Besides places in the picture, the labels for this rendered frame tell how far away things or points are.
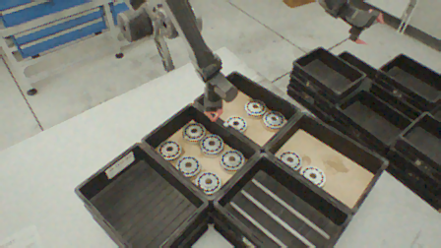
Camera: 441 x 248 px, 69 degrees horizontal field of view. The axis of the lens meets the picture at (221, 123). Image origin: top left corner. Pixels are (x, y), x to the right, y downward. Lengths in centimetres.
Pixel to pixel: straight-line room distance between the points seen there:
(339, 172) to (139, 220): 82
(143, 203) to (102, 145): 47
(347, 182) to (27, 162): 143
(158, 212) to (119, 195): 18
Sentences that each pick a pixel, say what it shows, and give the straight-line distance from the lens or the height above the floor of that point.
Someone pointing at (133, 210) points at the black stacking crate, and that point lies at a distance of 129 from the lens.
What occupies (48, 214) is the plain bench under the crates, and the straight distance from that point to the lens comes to 155.
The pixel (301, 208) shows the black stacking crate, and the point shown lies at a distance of 130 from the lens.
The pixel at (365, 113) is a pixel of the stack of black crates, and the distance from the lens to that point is 237.
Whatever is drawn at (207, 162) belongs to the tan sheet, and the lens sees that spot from 136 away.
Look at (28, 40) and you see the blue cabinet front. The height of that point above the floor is 46.
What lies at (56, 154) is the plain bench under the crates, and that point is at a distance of 171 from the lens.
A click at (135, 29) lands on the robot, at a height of 91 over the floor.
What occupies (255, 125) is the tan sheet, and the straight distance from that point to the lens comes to 149.
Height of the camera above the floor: 196
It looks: 50 degrees down
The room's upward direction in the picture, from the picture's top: 2 degrees clockwise
